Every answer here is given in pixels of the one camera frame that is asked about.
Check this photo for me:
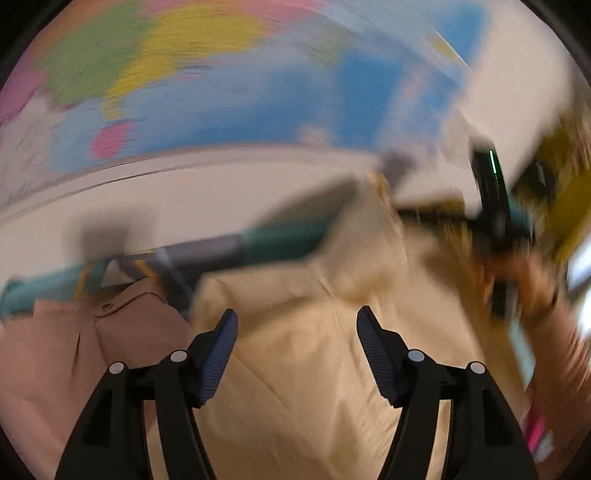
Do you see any cream jacket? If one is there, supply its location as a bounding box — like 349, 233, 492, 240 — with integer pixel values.
142, 172, 532, 480

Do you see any person's right hand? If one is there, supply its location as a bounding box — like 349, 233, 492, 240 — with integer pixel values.
473, 250, 559, 328

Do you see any pink folded garment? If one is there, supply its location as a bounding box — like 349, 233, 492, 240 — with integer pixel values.
1, 279, 189, 479

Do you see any colourful wall map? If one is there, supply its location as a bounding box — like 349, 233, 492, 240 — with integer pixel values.
1, 1, 490, 205

